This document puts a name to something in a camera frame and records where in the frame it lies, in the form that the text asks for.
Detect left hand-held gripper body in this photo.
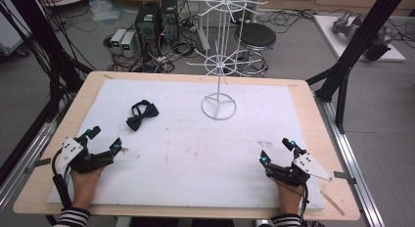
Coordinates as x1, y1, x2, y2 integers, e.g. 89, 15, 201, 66
55, 135, 115, 175

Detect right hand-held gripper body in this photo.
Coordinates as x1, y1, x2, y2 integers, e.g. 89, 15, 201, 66
267, 148, 334, 188

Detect black bow tie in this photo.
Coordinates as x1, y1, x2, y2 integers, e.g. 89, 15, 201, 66
125, 99, 161, 132

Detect white wire display rack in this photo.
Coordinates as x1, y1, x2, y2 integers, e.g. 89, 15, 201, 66
181, 0, 269, 121

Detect person's left hand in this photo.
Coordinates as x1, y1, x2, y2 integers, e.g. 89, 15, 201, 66
69, 166, 106, 211

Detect person's right hand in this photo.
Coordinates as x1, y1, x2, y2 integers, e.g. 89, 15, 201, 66
275, 179, 305, 216

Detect thin wooden stick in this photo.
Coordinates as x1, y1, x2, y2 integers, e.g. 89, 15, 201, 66
320, 190, 346, 217

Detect wooden table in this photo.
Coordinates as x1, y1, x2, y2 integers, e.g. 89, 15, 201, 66
13, 70, 362, 222

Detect white foam mat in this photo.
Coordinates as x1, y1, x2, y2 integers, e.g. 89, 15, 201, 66
46, 77, 326, 212

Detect grey power supply unit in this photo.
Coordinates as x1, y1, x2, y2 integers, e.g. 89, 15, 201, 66
119, 31, 137, 59
110, 27, 127, 55

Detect black round stool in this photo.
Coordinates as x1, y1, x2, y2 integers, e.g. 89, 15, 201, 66
234, 22, 278, 77

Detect white floor platform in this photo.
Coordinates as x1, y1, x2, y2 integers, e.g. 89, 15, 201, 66
312, 14, 407, 63

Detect large black computer tower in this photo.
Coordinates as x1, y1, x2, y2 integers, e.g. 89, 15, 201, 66
134, 1, 161, 57

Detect clear plastic bag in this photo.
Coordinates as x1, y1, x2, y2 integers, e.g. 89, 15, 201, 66
88, 0, 125, 23

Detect white cart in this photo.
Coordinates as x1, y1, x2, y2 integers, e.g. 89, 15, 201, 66
0, 11, 32, 58

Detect grey and black robot part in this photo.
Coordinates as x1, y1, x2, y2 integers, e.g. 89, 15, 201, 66
362, 25, 395, 63

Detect slim black computer tower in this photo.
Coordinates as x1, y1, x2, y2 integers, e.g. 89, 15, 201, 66
159, 0, 179, 44

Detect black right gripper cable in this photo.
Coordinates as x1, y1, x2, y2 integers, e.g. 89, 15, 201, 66
300, 182, 311, 224

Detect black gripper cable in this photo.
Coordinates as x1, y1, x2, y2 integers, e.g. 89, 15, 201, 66
300, 182, 311, 224
51, 148, 74, 210

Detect grey metal bracket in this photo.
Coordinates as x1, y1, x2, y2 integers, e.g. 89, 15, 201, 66
333, 170, 357, 186
24, 157, 53, 175

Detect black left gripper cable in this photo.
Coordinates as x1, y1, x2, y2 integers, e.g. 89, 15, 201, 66
51, 148, 74, 210

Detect aluminium rail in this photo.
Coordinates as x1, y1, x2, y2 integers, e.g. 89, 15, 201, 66
313, 91, 387, 227
0, 99, 72, 212

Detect black frame post with cables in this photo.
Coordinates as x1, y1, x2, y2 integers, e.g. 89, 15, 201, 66
0, 0, 95, 124

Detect tangle of floor cables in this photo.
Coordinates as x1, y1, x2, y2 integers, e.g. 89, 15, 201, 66
103, 11, 201, 74

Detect black floor cables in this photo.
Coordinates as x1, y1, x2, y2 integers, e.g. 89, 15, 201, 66
258, 7, 331, 35

